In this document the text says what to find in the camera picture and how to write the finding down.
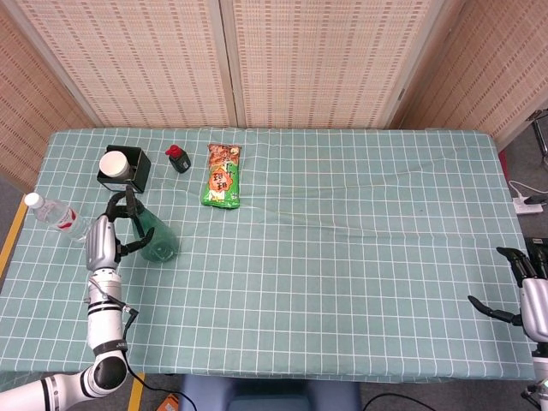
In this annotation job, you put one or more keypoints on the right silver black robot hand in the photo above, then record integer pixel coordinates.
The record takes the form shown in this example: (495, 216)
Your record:
(535, 306)

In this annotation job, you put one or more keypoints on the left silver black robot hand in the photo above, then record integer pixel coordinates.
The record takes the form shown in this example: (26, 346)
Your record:
(100, 246)

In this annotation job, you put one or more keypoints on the green spray bottle black nozzle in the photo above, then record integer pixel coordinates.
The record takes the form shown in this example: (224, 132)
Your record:
(162, 240)

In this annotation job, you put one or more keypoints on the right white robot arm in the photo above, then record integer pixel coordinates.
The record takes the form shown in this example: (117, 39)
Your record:
(540, 368)

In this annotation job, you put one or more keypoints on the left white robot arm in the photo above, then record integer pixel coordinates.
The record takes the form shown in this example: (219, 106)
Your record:
(105, 317)

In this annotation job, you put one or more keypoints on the clear plastic water bottle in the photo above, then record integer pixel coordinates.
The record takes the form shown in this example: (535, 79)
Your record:
(55, 216)

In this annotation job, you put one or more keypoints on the black open cardboard box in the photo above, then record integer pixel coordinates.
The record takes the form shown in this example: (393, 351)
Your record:
(139, 171)

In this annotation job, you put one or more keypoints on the small black bottle red cap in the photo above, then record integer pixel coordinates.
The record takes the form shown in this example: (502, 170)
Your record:
(180, 162)

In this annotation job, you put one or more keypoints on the orange snack packet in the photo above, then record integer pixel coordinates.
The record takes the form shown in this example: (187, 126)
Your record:
(169, 402)

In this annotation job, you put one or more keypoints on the white lidded jar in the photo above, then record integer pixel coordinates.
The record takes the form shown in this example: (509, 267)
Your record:
(113, 164)

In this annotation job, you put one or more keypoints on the white power strip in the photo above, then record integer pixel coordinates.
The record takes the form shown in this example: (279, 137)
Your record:
(525, 208)

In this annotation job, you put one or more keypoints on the black plug adapter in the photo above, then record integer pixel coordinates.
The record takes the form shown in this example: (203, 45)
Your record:
(537, 199)

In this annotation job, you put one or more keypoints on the green orange snack bag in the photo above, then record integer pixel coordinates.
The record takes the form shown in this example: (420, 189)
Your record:
(222, 180)

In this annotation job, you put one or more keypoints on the woven bamboo screen panel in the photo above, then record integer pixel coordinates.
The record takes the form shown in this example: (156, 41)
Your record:
(325, 64)
(30, 107)
(141, 64)
(492, 77)

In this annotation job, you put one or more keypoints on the green white checked tablecloth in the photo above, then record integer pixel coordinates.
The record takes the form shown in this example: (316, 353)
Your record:
(321, 278)

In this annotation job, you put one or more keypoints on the blue padded seat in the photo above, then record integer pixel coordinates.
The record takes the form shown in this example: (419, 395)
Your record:
(265, 394)

